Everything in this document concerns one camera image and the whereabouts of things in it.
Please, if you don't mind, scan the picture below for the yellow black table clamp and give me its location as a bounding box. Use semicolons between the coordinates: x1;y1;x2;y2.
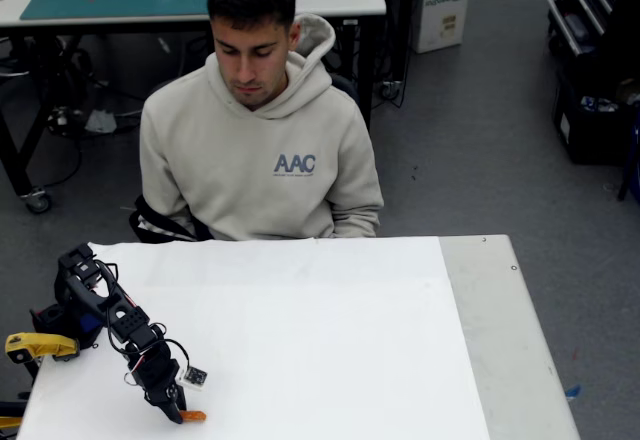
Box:
0;399;27;432
4;332;81;363

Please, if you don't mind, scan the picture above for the white paper sheet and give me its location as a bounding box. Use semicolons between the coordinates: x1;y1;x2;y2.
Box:
15;236;491;440

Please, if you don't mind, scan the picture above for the grey caster wheel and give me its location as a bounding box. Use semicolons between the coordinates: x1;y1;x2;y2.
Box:
378;79;404;102
20;187;53;214

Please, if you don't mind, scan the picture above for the man in beige hoodie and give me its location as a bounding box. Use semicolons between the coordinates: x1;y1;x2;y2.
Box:
139;0;385;241

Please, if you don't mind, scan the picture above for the white plastic bag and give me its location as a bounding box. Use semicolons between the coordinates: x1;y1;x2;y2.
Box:
83;107;119;134

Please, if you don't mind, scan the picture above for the white workbench with black legs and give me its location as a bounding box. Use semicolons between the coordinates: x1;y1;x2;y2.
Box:
0;0;388;214

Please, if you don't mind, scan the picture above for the white cardboard box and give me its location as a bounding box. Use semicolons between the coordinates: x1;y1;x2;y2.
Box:
412;0;485;55

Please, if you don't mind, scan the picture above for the black storage bin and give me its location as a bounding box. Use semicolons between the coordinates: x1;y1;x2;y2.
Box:
552;67;640;166

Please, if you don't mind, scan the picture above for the black drawer cabinet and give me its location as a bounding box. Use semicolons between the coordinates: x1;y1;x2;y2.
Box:
546;0;640;57

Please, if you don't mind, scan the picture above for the black camera cable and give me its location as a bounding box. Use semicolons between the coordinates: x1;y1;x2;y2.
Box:
163;338;195;377

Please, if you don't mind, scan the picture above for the small white camera board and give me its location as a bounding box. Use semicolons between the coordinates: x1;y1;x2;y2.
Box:
177;365;209;392

